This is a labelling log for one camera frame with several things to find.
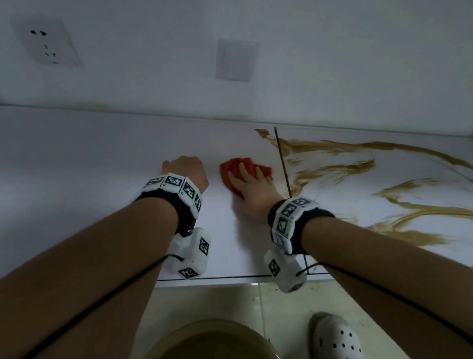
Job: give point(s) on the person's left hand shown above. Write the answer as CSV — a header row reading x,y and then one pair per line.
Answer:
x,y
188,169

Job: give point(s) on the white clog shoe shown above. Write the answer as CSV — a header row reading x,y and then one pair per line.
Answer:
x,y
339,351

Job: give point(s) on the person's left forearm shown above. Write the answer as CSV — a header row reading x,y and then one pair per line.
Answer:
x,y
78,287

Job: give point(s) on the person's right forearm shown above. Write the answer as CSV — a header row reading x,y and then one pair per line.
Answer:
x,y
396,282

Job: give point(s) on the yellow plastic basin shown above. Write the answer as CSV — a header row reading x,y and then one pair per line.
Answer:
x,y
217,353

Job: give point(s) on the red cleaning cloth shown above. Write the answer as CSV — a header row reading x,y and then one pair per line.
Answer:
x,y
231,166

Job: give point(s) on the black wristband with markers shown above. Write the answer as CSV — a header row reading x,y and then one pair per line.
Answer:
x,y
290,223
175,196

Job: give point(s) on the black right wristband with markers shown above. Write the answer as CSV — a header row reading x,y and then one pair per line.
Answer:
x,y
290,223

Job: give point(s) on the blank white wall plate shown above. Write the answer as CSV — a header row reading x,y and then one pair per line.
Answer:
x,y
236,60

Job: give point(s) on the white wall socket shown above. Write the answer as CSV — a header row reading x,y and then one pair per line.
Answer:
x,y
46,41

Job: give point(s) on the white metal shelf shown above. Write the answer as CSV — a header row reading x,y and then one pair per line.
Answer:
x,y
76,171

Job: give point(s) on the black left wristband with markers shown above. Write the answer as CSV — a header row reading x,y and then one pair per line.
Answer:
x,y
175,196

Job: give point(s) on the person's right hand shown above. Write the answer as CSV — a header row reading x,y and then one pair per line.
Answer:
x,y
257,195

